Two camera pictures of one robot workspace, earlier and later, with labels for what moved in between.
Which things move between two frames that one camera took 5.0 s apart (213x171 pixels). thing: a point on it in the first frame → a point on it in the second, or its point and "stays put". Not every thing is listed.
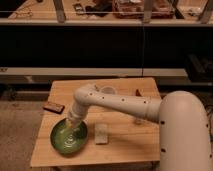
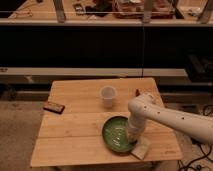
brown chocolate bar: x=54 y=107 stays put
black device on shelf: x=78 y=8 stays put
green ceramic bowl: x=69 y=140 → x=116 y=134
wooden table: x=115 y=135 stays put
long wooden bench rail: x=94 y=71 stays put
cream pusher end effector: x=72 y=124 → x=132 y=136
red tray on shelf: x=135 y=9 stays put
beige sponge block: x=101 y=133 → x=141 y=148
